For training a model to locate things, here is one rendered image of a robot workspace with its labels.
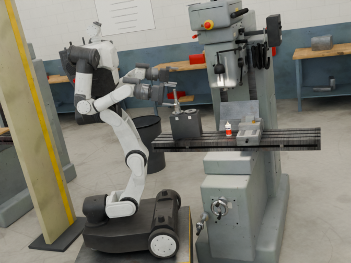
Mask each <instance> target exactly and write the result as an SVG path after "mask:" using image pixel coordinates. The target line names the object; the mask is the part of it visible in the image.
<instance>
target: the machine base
mask: <svg viewBox="0 0 351 263"><path fill-rule="evenodd" d="M289 192H290V186H289V175H288V174H287V173H282V174H281V176H280V181H279V186H278V191H277V195H276V197H268V199H267V202H266V206H265V210H264V214H263V219H262V223H261V227H260V231H259V235H258V239H257V242H256V246H255V259H254V261H243V260H233V259H222V258H213V257H211V255H210V248H209V241H208V235H207V228H206V222H205V224H204V229H203V230H201V232H200V234H199V236H198V238H197V240H196V242H195V247H196V252H197V258H198V262H199V263H278V261H279V255H280V248H281V244H282V237H283V231H284V224H285V218H286V211H287V205H288V198H289Z"/></svg>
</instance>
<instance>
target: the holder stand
mask: <svg viewBox="0 0 351 263"><path fill-rule="evenodd" d="M169 119H170V125H171V131H172V136H173V139H179V138H193V137H200V136H201V134H202V132H203V130H202V122H201V116H200V110H196V109H189V110H186V111H183V110H181V112H179V113H175V111H174V112H172V113H171V115H170V116H169Z"/></svg>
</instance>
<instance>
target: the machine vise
mask: <svg viewBox="0 0 351 263"><path fill-rule="evenodd" d="M255 122H261V128H260V129H258V130H240V131H239V132H238V134H237V136H236V139H237V146H257V145H259V144H260V140H261V137H262V133H263V129H264V121H263V119H262V118H255ZM241 123H245V118H244V119H241ZM246 139H249V141H248V143H246V142H245V140H246Z"/></svg>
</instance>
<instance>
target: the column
mask: <svg viewBox="0 0 351 263"><path fill-rule="evenodd" d="M250 43H254V44H250ZM257 43H260V44H264V34H259V35H252V36H251V37H249V38H248V42H247V44H249V45H247V46H246V49H247V59H248V68H249V69H248V71H247V73H246V74H245V75H244V76H243V77H242V82H243V85H242V86H240V85H239V84H237V86H236V87H234V88H233V89H232V88H229V90H227V91H223V89H222V88H219V89H212V88H211V93H212V101H213V108H214V116H215V124H216V131H219V124H220V102H232V101H250V100H259V118H262V119H263V121H264V129H278V123H277V110H276V96H275V84H274V71H273V58H272V48H271V47H270V48H269V50H268V51H267V57H270V67H269V69H265V68H262V69H258V67H256V68H254V67H253V60H252V52H251V47H252V46H253V45H254V46H257ZM264 163H265V174H266V184H267V195H268V197H276V195H277V191H278V186H279V181H280V176H281V173H282V170H281V162H280V151H264Z"/></svg>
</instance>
